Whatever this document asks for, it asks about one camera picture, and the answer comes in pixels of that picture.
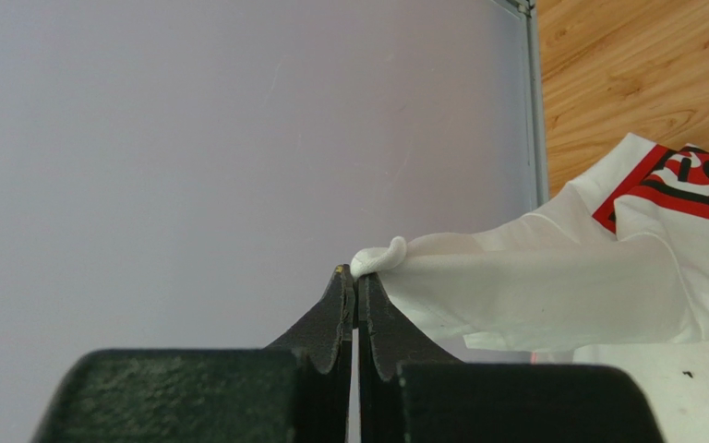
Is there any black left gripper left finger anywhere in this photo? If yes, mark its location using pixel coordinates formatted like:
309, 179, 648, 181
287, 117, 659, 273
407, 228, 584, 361
33, 265, 356, 442

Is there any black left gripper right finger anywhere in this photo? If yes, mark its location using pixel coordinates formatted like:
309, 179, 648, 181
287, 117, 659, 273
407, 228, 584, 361
357, 274, 663, 442

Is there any white Coca-Cola print t-shirt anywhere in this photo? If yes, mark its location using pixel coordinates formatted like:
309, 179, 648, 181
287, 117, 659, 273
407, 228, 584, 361
350, 134, 709, 442

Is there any aluminium corner post left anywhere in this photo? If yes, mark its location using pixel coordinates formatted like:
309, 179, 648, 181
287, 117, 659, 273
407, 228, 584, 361
495, 1, 550, 209

